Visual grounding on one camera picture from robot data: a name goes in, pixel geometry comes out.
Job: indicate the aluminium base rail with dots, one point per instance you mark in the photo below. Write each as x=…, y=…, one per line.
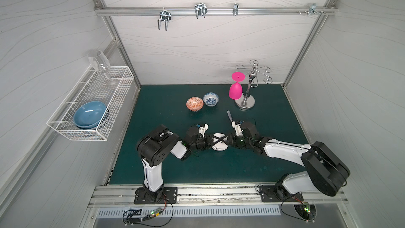
x=187, y=195

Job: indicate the red patterned bowl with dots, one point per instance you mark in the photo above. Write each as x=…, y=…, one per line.
x=194, y=104

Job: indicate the white wire basket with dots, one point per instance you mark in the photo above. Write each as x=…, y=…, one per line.
x=93, y=86

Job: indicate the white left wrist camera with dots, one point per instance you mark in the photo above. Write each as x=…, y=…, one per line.
x=203, y=129

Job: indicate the double metal hook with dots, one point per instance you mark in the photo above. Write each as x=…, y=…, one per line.
x=165, y=18

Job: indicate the blue white patterned bowl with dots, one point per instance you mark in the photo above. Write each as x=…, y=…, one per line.
x=211, y=99

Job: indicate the small metal hook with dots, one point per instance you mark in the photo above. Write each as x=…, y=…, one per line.
x=235, y=9

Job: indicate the blue ceramic bowl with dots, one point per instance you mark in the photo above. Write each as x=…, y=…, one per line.
x=91, y=115

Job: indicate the chrome glass holder stand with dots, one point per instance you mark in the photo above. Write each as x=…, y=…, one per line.
x=247, y=101

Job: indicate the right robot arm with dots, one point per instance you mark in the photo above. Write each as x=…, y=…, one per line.
x=324, y=171

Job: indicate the aluminium cross rail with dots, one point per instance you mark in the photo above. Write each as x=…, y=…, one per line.
x=212, y=11

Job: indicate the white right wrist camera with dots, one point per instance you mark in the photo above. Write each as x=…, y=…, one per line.
x=237, y=128

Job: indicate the clear handle screwdriver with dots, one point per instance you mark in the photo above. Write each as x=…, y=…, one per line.
x=230, y=116

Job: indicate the metal hook centre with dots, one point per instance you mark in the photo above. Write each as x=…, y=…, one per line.
x=200, y=10

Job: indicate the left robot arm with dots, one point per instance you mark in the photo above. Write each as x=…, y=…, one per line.
x=157, y=145

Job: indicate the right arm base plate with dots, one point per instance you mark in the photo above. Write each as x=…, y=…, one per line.
x=272, y=193

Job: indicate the clear wine glass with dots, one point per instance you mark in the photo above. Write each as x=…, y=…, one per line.
x=101, y=64

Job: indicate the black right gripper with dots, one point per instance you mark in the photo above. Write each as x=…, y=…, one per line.
x=232, y=140

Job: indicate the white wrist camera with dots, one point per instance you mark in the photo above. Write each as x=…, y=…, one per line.
x=203, y=129
x=237, y=128

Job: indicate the white alarm clock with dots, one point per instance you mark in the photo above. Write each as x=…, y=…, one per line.
x=219, y=148

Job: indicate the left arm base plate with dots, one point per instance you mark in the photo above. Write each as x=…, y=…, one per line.
x=145, y=196

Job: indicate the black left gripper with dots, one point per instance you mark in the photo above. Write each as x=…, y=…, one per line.
x=208, y=141

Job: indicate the pink wine glass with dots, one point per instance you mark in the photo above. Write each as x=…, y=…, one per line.
x=235, y=91

